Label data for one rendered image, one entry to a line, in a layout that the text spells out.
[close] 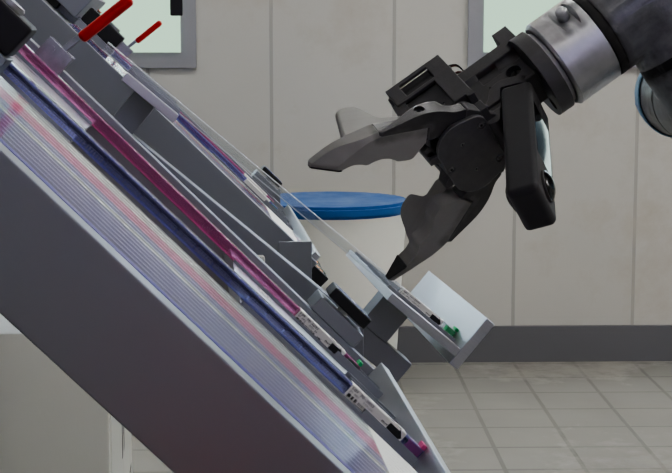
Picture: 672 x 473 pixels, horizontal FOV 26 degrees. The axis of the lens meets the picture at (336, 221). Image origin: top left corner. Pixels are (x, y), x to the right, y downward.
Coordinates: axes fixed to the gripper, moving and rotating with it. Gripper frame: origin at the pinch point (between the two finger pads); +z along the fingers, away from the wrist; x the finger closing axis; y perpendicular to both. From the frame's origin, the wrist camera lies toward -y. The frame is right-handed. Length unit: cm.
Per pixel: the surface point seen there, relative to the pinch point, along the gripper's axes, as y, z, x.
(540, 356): 218, -30, -310
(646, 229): 226, -83, -298
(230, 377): -28.2, 10.0, 23.9
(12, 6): 11.6, 10.4, 26.4
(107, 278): -23.7, 12.0, 30.5
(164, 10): 318, 4, -180
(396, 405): 2.8, 5.7, -23.8
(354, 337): 17.6, 5.7, -29.4
